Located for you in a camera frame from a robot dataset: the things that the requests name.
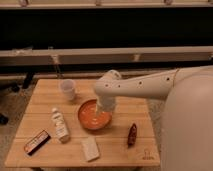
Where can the dark rectangular snack box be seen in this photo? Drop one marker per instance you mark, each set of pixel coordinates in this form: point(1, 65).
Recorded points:
point(36, 143)

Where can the white sponge block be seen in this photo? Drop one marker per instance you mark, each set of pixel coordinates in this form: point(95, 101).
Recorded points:
point(90, 149)

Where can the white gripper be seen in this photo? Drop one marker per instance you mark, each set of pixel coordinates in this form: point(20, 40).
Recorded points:
point(106, 104)

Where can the grey metal rail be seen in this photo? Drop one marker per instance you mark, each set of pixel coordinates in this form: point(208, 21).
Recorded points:
point(27, 57)

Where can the white plastic bottle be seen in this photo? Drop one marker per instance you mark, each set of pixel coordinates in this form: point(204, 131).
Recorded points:
point(61, 129)

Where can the orange ceramic bowl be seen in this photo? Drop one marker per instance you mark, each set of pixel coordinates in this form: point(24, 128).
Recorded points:
point(92, 119)

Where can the translucent plastic cup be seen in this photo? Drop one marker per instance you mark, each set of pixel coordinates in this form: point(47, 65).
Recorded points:
point(67, 87)

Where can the wooden table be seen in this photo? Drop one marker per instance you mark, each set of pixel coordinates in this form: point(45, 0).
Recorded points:
point(111, 141)

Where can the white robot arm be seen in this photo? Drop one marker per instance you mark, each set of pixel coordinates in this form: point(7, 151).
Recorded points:
point(187, 121)

